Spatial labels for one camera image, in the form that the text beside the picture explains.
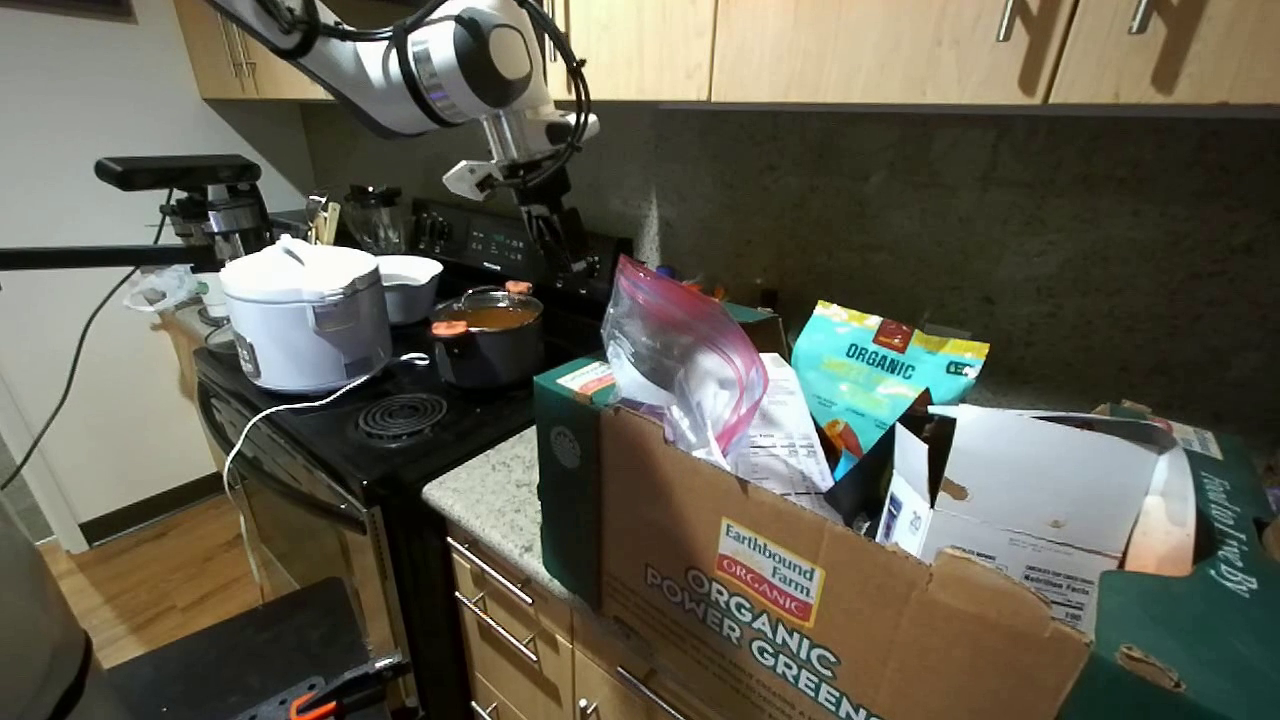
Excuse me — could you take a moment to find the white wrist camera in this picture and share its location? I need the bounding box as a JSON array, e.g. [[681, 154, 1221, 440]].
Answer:
[[440, 154, 506, 204]]

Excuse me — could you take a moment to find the green cardboard produce box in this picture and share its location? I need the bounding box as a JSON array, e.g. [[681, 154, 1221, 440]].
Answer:
[[533, 352, 1280, 720]]

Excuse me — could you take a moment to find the white lidded pot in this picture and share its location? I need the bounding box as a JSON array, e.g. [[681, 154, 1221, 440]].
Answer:
[[373, 251, 448, 329]]

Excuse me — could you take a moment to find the thin black camera cable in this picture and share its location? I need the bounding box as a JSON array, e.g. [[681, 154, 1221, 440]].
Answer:
[[0, 256, 147, 493]]

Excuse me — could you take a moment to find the pink-edged clear zip bag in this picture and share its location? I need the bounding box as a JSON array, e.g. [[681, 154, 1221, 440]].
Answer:
[[596, 256, 772, 462]]

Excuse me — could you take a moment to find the black stereo camera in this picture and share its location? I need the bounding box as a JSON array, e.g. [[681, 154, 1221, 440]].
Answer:
[[91, 150, 264, 190]]

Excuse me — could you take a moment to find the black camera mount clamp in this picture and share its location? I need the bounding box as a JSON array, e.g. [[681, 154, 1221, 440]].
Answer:
[[156, 178, 277, 263]]

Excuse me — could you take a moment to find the wooden upper cabinet door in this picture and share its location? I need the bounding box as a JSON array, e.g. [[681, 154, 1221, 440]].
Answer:
[[170, 0, 335, 102], [544, 0, 717, 102], [1045, 0, 1280, 107], [708, 0, 1076, 107]]

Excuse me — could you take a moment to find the white crumpled bag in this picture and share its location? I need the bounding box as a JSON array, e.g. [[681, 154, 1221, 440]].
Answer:
[[125, 261, 230, 325]]

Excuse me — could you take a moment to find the black stove top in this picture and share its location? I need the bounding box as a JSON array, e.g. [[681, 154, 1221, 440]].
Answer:
[[215, 347, 433, 505]]

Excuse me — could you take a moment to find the dark glass jar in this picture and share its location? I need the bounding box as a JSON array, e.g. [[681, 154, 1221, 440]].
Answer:
[[335, 178, 412, 256]]

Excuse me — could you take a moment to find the teal organic snack bag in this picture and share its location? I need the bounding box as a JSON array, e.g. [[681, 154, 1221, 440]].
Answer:
[[787, 296, 990, 474]]

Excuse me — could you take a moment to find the wooden drawer cabinet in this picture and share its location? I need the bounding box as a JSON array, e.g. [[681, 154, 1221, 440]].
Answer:
[[445, 524, 697, 720]]

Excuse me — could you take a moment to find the dark picture frame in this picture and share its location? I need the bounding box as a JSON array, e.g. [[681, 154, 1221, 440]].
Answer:
[[0, 0, 135, 22]]

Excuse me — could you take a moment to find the white paper sheet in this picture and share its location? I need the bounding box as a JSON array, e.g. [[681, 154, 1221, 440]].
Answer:
[[875, 400, 1185, 636]]

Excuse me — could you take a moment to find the orange clamp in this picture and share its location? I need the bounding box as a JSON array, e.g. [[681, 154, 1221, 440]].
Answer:
[[282, 682, 342, 720]]

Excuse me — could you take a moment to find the wooden knife block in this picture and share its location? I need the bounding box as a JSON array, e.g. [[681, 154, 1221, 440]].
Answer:
[[300, 190, 342, 251]]

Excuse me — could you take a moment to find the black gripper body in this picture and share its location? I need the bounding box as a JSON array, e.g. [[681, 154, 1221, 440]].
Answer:
[[506, 165, 591, 269]]

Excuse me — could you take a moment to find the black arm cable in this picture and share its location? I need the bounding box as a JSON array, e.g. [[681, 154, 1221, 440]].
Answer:
[[515, 0, 598, 182]]

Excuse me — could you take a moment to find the black robot stand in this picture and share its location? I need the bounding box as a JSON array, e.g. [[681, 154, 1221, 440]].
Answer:
[[102, 570, 421, 720]]

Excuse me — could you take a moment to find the black kitchen stove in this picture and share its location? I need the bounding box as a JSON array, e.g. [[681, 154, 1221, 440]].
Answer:
[[191, 197, 645, 720]]

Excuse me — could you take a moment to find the white plastic packet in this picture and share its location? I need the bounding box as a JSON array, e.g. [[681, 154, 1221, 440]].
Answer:
[[724, 352, 839, 511]]

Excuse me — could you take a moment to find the black boom bar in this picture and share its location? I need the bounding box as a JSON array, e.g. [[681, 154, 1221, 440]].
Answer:
[[0, 241, 225, 270]]

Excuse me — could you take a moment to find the white rice cooker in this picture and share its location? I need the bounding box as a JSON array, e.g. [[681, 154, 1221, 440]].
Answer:
[[215, 230, 394, 400]]

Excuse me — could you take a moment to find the silver drawer handle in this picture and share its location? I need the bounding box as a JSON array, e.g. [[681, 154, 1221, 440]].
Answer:
[[610, 659, 692, 720], [451, 590, 544, 669], [445, 535, 536, 612]]

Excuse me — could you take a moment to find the black pot with orange handles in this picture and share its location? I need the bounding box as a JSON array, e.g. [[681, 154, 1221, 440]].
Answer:
[[423, 277, 546, 392]]

